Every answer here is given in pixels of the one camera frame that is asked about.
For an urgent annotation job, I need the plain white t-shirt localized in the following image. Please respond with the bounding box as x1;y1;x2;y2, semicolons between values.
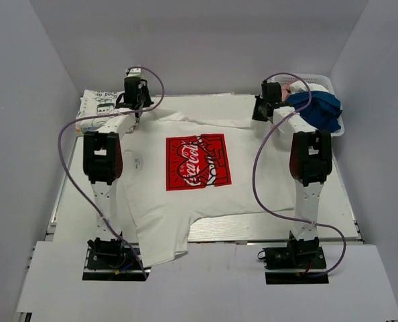
289;80;329;95

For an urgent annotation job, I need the blue t-shirt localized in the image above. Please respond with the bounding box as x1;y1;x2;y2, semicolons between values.
285;91;342;133

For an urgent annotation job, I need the white t-shirt red print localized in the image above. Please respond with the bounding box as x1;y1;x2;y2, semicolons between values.
121;111;294;266

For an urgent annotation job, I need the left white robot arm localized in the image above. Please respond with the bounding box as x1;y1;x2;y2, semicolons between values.
82;67;153;268

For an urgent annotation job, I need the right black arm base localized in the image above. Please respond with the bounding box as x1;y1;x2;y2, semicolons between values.
257;247;329;285

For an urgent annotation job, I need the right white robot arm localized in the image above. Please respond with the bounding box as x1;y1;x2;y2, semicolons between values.
252;80;332;268

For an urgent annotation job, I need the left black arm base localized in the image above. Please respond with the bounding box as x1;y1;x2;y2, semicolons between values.
82;237;150;282

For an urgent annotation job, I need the pink cloth in basket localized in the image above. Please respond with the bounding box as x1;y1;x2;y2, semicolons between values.
281;85;291;101

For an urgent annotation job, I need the white plastic basket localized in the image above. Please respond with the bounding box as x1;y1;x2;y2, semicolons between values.
272;74;344;137

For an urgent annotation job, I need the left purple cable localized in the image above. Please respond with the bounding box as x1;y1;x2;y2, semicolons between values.
58;66;165;281

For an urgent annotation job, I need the purple cable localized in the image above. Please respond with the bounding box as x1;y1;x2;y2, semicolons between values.
58;66;165;281
252;72;347;278

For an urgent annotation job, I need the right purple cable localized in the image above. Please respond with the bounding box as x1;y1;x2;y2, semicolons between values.
252;72;347;278

